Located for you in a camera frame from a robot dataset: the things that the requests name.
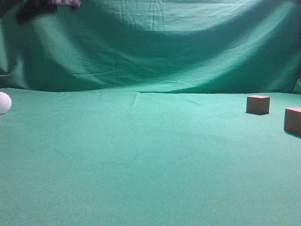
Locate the brown cube block rear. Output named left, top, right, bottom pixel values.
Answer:
left=246, top=95, right=270, bottom=115

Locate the brown cube block right edge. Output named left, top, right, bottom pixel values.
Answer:
left=284, top=107, right=301, bottom=136

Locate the green cloth backdrop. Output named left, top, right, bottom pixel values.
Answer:
left=0, top=0, right=301, bottom=226

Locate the white dimpled ball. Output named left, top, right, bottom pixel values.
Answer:
left=0, top=92, right=12, bottom=114

